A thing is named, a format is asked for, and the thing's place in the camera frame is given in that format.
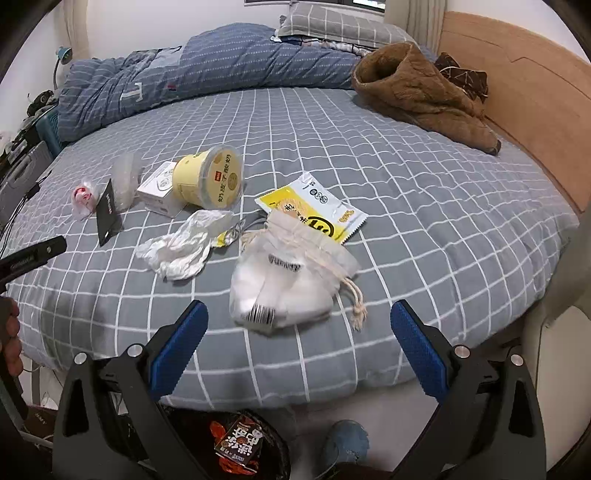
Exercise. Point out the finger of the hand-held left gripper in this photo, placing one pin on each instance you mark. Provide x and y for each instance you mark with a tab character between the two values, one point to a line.
32	259

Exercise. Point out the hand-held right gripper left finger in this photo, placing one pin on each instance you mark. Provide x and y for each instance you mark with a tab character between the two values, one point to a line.
184	341

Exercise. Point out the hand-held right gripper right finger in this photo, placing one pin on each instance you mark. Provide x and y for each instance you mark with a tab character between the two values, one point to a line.
415	350

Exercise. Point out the clear bubble wrap bag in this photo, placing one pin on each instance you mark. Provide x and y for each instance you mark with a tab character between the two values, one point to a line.
123	180

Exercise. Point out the trash bin with black bag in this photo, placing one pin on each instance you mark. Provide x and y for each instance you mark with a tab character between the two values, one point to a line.
274	445

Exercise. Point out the yellow yogurt cup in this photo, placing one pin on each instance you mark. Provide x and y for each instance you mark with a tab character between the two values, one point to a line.
194	177

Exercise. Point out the person's left hand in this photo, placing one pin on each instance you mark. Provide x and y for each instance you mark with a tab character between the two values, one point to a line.
10	337

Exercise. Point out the pink candy wrapper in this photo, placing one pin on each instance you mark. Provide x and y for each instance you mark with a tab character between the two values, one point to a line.
83	196

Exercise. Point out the black card tag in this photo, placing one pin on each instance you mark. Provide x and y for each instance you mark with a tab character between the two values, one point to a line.
109	217

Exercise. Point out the crumpled white plastic bag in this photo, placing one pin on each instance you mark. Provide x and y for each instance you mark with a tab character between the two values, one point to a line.
184	249

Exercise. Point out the grey case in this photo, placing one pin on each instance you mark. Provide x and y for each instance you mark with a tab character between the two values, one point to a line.
21	166

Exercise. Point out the red snack packet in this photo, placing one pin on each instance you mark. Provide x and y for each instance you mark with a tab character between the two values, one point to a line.
240	438

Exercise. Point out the small yellow foil wrapper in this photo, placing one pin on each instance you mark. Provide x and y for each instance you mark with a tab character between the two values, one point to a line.
228	236

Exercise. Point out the blue slipper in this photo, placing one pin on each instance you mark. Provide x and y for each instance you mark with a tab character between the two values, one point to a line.
346	445

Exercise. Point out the teal storage box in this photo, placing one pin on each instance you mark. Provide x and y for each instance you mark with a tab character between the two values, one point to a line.
48	129

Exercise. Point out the small white box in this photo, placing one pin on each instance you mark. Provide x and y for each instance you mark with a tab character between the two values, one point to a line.
154	194

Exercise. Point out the grey checked bed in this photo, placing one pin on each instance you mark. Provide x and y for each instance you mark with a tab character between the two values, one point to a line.
415	207

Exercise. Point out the yellow snack packet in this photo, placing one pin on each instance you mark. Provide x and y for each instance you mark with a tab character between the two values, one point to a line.
318	207

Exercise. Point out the teal desk lamp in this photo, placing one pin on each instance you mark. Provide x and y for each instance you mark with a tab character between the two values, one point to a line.
65	55

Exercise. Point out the brown fleece garment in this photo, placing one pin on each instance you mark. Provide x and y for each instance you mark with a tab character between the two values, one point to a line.
415	97

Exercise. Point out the dark brown patterned cloth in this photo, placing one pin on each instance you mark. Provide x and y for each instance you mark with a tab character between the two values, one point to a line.
466	78

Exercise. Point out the blue striped duvet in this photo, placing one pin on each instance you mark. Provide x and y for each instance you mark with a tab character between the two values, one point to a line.
231	60

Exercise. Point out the wooden headboard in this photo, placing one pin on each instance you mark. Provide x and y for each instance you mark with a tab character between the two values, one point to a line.
531	92

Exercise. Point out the white curtain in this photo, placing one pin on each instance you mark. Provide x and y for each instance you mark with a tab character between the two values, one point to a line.
415	18

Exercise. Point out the grey checked pillow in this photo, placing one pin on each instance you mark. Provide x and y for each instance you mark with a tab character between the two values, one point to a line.
332	23

